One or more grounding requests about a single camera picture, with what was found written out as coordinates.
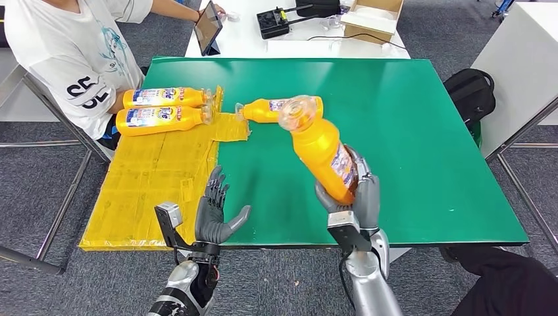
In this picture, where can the metal bench frame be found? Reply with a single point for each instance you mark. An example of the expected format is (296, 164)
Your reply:
(26, 261)

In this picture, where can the person's left hand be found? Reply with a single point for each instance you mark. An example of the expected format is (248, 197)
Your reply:
(220, 10)

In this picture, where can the open cardboard box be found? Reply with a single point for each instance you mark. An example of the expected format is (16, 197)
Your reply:
(370, 24)

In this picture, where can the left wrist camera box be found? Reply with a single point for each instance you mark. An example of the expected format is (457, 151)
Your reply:
(168, 220)

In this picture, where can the person's left forearm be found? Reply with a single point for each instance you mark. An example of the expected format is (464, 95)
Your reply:
(176, 9)

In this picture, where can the black tablet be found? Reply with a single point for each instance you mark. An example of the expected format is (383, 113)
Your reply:
(207, 27)

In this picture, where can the black backpack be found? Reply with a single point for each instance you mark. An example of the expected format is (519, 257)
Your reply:
(468, 95)

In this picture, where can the person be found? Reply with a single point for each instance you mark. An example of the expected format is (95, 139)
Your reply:
(514, 279)
(56, 48)

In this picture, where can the person's right forearm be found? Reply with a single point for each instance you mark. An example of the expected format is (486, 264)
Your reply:
(117, 102)

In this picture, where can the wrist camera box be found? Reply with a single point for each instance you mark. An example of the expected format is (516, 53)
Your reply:
(348, 231)
(168, 220)

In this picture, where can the orange detergent bottle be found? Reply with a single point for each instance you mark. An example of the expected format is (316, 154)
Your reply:
(257, 111)
(192, 97)
(192, 118)
(318, 148)

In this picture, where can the white table foot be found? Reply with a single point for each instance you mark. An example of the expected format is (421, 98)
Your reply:
(399, 254)

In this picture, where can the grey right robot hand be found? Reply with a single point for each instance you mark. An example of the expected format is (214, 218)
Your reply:
(368, 203)

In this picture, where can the black device with antennas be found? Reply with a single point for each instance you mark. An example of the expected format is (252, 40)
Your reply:
(271, 22)

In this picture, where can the yellow taped cardboard mat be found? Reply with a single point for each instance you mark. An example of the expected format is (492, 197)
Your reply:
(144, 187)

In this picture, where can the small clear lid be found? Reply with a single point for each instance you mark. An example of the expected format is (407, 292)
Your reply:
(232, 16)

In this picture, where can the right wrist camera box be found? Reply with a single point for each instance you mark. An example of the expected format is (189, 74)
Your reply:
(348, 231)

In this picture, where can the metal cabinet frame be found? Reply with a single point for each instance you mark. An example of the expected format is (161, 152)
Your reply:
(536, 146)

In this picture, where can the clear plastic wrap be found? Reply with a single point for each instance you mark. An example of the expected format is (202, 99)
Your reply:
(331, 21)

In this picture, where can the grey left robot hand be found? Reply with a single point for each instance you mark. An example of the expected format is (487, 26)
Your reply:
(209, 224)

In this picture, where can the white table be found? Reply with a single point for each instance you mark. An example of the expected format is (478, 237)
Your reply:
(244, 39)

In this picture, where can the blue trolley frame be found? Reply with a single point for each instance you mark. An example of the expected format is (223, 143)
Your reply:
(502, 6)

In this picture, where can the black bag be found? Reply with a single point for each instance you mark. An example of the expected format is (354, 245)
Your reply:
(318, 6)

